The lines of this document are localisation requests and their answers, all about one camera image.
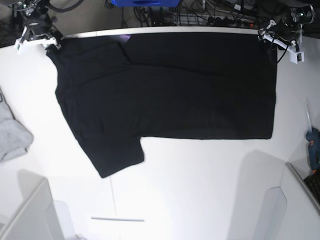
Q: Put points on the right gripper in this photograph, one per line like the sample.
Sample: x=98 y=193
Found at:
x=40 y=32

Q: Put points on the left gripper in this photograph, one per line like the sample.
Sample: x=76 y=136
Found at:
x=283 y=35

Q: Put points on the black T-shirt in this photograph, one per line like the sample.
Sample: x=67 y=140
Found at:
x=187 y=85

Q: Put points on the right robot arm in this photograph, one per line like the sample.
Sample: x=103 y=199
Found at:
x=31 y=9

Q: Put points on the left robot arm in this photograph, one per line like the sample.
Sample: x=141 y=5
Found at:
x=285 y=22

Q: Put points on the black power strip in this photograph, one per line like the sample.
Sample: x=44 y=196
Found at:
x=241 y=22

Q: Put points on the blue box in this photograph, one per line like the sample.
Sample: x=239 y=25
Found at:
x=145 y=3

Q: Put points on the blue glue gun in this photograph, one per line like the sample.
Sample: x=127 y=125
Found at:
x=313 y=138

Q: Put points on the grey cloth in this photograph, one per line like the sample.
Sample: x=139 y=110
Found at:
x=15 y=139

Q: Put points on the black keyboard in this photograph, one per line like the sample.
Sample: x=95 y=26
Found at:
x=313 y=183

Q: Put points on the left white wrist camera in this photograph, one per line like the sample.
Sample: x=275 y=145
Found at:
x=296 y=57

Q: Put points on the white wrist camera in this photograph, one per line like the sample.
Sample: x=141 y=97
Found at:
x=18 y=46
x=296 y=57

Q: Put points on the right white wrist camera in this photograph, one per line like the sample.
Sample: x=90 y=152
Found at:
x=18 y=46

